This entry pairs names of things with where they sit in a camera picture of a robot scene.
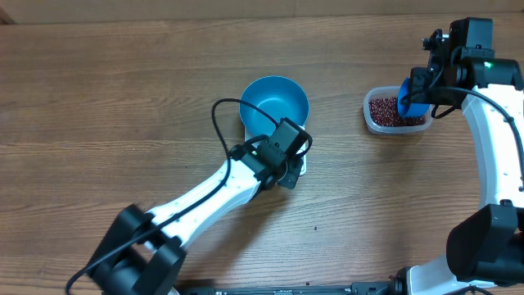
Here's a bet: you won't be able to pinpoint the blue plastic scoop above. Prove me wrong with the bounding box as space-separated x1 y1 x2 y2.
397 78 430 118

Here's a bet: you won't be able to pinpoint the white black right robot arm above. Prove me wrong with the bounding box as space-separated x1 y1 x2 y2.
390 17 523 294

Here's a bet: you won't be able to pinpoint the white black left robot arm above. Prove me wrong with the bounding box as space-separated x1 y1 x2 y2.
85 118 312 295

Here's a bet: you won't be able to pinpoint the white digital kitchen scale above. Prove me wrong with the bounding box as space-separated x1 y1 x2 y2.
244 127 308 177

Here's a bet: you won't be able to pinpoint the red adzuki beans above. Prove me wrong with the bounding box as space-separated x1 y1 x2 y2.
368 97 426 127

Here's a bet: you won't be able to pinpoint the clear plastic food container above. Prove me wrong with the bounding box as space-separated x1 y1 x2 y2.
363 86 433 135

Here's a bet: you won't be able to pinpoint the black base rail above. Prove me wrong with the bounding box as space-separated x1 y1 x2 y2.
176 279 408 295

